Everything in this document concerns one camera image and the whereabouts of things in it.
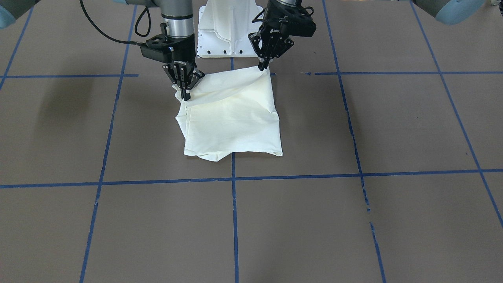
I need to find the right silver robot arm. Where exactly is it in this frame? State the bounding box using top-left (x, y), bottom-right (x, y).
top-left (106, 0), bottom-right (205, 101)

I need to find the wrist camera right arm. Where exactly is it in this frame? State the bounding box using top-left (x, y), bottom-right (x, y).
top-left (140, 35), bottom-right (173, 63)

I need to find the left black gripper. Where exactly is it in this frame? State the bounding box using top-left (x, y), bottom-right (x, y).
top-left (248, 0), bottom-right (317, 71)

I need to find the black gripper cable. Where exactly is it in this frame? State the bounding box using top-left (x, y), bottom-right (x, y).
top-left (79, 0), bottom-right (152, 44)

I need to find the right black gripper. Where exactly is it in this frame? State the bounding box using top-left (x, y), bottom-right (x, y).
top-left (161, 35), bottom-right (205, 101)

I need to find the cream long-sleeve cat shirt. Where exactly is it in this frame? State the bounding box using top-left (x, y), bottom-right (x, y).
top-left (173, 66), bottom-right (283, 162)

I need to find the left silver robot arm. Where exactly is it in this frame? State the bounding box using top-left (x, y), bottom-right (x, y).
top-left (248, 0), bottom-right (484, 71)

